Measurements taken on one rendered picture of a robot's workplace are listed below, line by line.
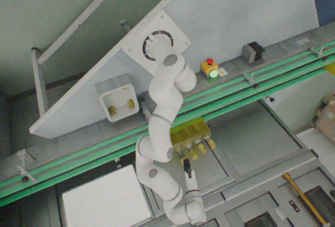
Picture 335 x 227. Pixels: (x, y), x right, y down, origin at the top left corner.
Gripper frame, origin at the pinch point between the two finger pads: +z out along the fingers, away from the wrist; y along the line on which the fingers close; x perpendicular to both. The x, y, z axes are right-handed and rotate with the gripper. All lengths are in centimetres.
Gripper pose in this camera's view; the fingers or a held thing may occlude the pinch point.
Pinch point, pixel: (186, 164)
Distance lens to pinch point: 140.8
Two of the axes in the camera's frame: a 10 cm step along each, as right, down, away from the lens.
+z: -1.4, -7.5, 6.4
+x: -9.9, 1.5, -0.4
